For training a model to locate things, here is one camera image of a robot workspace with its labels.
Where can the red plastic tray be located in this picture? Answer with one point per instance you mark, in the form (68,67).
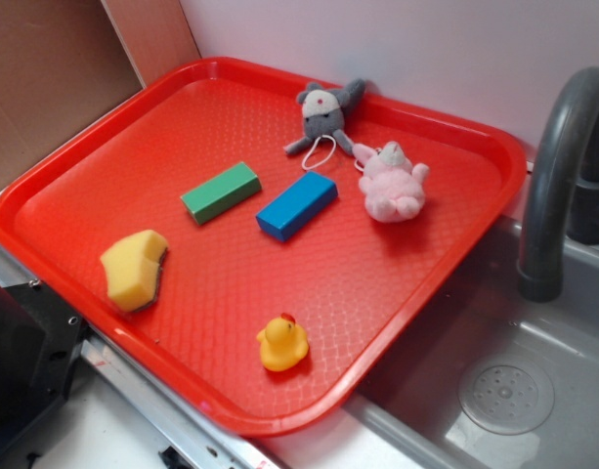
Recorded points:
(352,283)

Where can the grey plush mouse toy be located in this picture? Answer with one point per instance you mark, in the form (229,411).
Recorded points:
(324,112)

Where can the silver aluminium rail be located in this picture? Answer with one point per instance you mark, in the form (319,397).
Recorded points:
(116,417)

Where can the blue rectangular block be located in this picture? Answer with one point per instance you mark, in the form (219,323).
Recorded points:
(289,212)

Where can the grey plastic faucet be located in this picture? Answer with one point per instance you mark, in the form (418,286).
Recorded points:
(563,198)

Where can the brown cardboard panel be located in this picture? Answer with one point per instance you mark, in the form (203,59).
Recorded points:
(64,64)

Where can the grey plastic sink basin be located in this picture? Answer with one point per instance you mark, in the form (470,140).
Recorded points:
(483,378)

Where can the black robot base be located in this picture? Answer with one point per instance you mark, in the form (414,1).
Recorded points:
(40,342)

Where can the yellow scrub sponge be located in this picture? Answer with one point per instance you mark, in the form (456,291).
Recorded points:
(133,267)

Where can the pink plush toy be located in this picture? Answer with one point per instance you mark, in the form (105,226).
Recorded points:
(393,187)

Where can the green rectangular block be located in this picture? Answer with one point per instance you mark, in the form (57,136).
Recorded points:
(221,193)

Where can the yellow rubber duck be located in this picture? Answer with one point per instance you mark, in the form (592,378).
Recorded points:
(283,343)

